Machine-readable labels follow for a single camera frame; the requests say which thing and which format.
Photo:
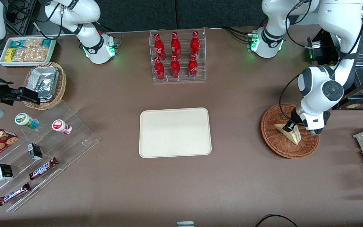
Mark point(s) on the triangular sandwich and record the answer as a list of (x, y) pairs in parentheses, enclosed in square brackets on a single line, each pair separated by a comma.
[(295, 137)]

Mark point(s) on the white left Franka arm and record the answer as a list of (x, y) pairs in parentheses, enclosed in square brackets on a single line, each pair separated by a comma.
[(339, 31)]

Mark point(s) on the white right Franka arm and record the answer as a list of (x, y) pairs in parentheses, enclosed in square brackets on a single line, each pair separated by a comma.
[(93, 47)]

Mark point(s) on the brown wicker basket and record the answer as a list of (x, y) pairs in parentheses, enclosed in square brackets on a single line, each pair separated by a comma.
[(276, 145)]

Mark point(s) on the white rectangular snack tray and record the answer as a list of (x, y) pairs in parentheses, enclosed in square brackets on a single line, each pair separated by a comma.
[(3, 62)]

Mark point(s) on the light wicker basket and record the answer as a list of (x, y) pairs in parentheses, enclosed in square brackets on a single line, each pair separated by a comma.
[(61, 85)]

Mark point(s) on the cream plastic tray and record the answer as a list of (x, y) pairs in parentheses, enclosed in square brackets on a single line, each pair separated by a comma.
[(175, 132)]

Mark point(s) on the silver foil packs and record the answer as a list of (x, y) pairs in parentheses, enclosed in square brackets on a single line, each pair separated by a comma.
[(44, 82)]

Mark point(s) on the green lid cup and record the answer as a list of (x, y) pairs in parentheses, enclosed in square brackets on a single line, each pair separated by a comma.
[(25, 120)]

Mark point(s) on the yellow snack pack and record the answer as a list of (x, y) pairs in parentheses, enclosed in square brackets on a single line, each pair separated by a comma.
[(9, 55)]

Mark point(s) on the clear bag of nuts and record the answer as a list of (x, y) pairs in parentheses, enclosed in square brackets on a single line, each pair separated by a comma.
[(31, 54)]

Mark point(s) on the red lid cup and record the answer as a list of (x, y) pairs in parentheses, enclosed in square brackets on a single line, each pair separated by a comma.
[(60, 126)]

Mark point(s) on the teal snack pack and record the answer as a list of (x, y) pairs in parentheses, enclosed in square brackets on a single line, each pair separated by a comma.
[(17, 43)]

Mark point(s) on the small black box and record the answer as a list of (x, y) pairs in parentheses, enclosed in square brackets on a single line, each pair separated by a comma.
[(35, 151), (4, 172)]

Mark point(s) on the clear acrylic stepped display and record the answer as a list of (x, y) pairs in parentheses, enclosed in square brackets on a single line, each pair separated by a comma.
[(74, 142)]

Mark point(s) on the Snickers bar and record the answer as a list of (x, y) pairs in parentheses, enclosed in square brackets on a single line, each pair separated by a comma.
[(14, 194), (43, 168)]

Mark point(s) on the red cola bottle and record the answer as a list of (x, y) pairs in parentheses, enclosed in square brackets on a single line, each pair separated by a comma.
[(159, 69), (195, 44), (193, 66), (175, 67), (158, 47), (175, 46)]

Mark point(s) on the clear acrylic bottle rack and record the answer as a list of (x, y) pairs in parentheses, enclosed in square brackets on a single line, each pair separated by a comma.
[(183, 78)]

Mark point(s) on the dark fabric partition panel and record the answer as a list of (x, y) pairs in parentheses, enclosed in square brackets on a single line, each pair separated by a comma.
[(216, 12), (137, 14)]

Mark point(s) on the small grey object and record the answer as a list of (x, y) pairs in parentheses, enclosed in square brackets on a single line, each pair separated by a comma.
[(185, 224)]

